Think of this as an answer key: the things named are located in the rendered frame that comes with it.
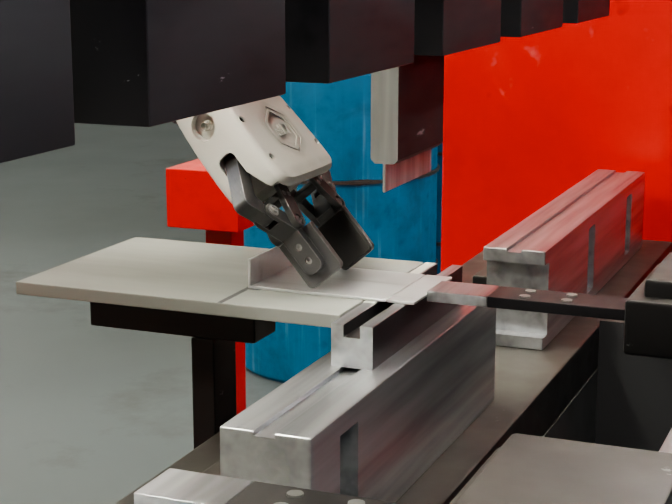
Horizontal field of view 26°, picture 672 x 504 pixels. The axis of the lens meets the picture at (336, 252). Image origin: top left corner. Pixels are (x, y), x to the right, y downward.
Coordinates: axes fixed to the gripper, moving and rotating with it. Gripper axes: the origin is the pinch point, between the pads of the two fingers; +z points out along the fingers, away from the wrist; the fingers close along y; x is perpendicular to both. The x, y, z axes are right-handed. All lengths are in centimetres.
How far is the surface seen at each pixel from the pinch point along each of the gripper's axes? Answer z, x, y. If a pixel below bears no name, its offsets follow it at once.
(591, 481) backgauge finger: 18, -23, -42
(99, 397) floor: -29, 193, 234
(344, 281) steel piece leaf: 2.5, 0.4, -0.6
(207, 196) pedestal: -37, 87, 155
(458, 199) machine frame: -2, 20, 85
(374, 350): 8.0, -3.2, -10.9
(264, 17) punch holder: -8.2, -20.1, -33.1
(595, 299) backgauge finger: 14.4, -14.1, -0.1
